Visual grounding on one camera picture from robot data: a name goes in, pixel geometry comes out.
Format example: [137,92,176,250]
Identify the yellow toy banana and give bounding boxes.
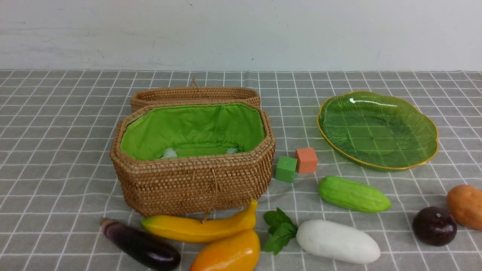
[141,199,258,244]

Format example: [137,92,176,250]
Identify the orange toy mango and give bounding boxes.
[190,230,261,271]

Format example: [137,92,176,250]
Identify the green toy cucumber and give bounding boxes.
[318,175,392,214]

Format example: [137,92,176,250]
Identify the white toy radish green leaves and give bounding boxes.
[263,208,381,265]

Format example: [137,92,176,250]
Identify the purple toy eggplant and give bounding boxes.
[99,217,181,271]

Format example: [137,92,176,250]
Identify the dark purple toy passionfruit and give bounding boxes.
[412,206,458,247]

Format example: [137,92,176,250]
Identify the brown toy potato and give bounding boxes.
[446,184,482,231]

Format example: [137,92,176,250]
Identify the woven rattan basket green lining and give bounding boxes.
[110,101,276,218]

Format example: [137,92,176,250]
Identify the green foam cube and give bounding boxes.
[275,156,297,183]

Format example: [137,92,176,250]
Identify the orange foam cube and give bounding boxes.
[296,148,318,174]

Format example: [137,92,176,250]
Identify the green glass leaf plate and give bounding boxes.
[317,91,439,172]

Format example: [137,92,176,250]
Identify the grey checked tablecloth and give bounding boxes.
[0,70,482,271]

